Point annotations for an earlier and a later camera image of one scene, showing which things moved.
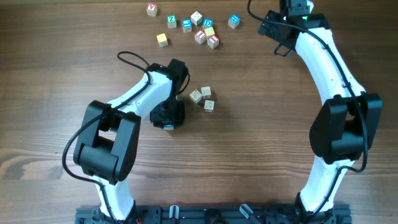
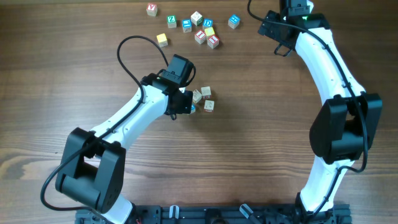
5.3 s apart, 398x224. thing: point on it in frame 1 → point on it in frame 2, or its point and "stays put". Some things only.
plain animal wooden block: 197,18 stays put
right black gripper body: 272,32 stays put
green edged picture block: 195,96 stays put
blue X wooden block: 168,127 → 193,108
